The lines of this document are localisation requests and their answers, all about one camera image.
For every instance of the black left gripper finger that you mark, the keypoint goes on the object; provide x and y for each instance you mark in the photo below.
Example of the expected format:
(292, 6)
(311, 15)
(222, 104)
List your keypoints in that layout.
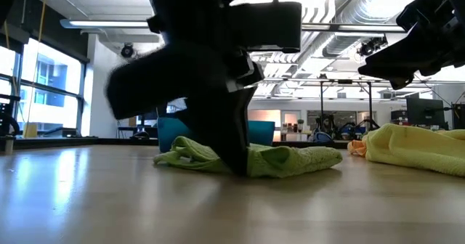
(152, 80)
(229, 128)

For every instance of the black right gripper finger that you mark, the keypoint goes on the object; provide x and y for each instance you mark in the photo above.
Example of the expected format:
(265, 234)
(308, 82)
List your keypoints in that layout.
(403, 82)
(396, 62)

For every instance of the teal plastic bin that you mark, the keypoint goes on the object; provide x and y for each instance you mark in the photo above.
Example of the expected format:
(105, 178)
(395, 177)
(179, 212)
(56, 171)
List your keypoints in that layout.
(261, 133)

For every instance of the lime green microfiber towel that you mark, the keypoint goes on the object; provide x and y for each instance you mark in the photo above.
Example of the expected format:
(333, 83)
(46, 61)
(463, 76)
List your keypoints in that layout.
(290, 160)

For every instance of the yellow microfiber towel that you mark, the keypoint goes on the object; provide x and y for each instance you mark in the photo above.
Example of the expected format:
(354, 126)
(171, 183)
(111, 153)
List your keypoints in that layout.
(410, 146)

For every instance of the orange microfiber towel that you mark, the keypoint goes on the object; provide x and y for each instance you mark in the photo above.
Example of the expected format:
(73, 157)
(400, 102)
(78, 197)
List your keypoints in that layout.
(356, 147)

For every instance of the black monitor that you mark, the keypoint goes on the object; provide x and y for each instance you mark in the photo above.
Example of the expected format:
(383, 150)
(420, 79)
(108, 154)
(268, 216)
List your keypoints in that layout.
(459, 115)
(147, 121)
(425, 111)

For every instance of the black ceiling spotlight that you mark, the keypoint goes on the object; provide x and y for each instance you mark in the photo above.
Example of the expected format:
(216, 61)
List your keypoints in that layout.
(127, 51)

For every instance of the cardboard box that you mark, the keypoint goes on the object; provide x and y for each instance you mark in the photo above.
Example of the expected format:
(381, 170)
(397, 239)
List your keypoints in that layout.
(132, 123)

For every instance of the long linear ceiling light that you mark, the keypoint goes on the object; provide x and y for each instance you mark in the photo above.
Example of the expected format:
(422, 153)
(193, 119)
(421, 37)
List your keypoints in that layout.
(94, 23)

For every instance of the large window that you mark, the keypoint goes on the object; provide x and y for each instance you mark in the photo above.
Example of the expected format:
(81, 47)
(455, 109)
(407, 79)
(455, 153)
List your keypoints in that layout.
(54, 77)

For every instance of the yellow box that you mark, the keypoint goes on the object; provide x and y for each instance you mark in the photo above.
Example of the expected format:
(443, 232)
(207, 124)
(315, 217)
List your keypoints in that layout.
(30, 130)

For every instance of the black ceiling camera cluster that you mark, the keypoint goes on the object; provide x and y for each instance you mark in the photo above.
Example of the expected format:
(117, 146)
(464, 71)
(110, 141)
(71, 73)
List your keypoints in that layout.
(368, 48)

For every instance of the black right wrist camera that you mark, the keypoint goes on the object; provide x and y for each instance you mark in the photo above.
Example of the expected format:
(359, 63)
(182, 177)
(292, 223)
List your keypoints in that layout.
(416, 17)

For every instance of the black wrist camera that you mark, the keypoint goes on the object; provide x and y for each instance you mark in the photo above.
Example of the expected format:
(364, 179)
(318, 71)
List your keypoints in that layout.
(267, 26)
(416, 17)

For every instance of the silver ventilation duct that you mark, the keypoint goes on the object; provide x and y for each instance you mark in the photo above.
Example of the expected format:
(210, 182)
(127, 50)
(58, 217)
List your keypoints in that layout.
(338, 44)

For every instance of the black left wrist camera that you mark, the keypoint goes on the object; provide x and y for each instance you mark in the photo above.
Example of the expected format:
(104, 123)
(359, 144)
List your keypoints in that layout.
(267, 26)

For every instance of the black background rig frame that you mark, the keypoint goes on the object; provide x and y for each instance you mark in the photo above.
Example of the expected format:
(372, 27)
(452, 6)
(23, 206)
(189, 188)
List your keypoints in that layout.
(322, 102)

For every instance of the black aluminium table frame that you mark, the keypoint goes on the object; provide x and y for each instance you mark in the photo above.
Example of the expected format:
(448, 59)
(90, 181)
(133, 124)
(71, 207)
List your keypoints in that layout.
(91, 142)

